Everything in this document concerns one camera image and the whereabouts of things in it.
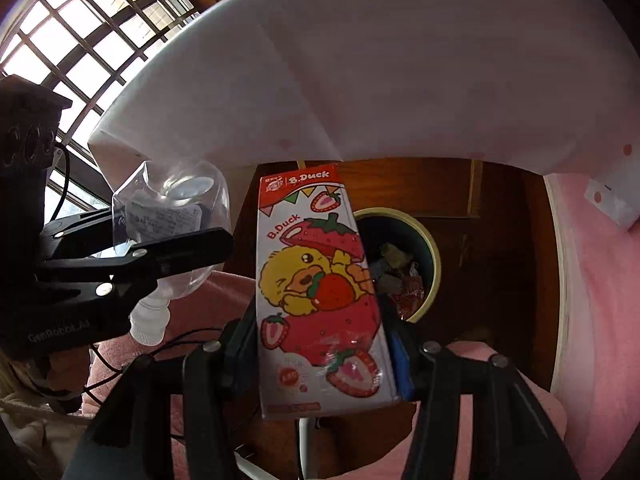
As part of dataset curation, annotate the pink bed sheet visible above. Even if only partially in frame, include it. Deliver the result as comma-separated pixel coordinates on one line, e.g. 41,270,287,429
542,160,640,480

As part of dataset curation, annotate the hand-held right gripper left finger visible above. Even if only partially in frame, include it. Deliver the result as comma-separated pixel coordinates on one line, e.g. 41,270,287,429
65,305,263,480

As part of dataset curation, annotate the strawberry print drink carton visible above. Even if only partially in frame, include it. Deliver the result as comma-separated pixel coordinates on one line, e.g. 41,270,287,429
255,160,403,421

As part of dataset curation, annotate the red foil packet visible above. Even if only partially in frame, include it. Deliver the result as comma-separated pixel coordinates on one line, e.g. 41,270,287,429
390,272,426,321

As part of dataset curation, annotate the barred window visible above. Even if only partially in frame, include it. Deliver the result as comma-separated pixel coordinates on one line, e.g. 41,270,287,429
0,0,236,221

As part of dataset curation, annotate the monster print tablecloth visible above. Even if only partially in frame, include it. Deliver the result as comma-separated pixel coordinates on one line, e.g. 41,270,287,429
89,0,640,231

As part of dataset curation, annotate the clear plastic bottle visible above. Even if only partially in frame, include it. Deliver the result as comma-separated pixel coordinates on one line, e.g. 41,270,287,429
111,159,232,347

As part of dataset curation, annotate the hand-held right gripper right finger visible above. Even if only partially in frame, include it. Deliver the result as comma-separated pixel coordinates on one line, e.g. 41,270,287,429
377,292,583,480

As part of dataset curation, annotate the black cable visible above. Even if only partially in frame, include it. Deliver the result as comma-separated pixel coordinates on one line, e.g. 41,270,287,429
85,327,226,391
47,142,71,223

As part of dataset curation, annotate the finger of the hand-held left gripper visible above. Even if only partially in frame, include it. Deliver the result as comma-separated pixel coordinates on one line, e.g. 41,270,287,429
37,226,237,313
37,207,123,261

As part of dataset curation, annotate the dark waste bin yellow rim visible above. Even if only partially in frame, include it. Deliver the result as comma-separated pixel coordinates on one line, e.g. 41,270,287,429
350,206,442,324

